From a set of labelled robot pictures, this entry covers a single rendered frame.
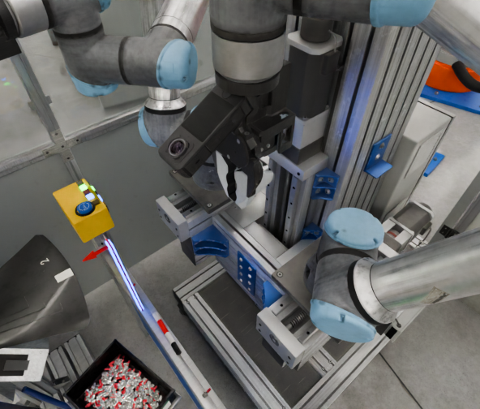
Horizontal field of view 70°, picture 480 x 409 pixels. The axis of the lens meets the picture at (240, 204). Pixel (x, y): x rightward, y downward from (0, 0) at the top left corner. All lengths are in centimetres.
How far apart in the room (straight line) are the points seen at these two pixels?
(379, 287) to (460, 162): 267
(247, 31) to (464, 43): 25
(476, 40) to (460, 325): 193
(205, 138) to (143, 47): 26
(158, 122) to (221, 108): 61
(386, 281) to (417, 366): 150
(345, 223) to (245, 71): 44
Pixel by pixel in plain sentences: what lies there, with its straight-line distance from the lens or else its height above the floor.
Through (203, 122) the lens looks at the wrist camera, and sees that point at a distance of 39.
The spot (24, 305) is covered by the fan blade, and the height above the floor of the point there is 119.
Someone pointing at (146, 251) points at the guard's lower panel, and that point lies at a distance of 212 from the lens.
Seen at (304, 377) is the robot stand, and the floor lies 21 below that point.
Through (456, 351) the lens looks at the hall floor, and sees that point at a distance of 220.
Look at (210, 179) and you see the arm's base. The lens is 106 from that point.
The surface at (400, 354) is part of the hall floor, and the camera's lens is 207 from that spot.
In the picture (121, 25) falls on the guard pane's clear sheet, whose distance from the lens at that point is 142.
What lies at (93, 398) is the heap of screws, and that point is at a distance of 106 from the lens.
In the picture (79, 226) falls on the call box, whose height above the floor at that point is 106.
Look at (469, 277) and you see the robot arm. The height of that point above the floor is 141.
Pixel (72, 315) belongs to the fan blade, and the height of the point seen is 116.
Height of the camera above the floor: 181
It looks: 49 degrees down
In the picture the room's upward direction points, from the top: straight up
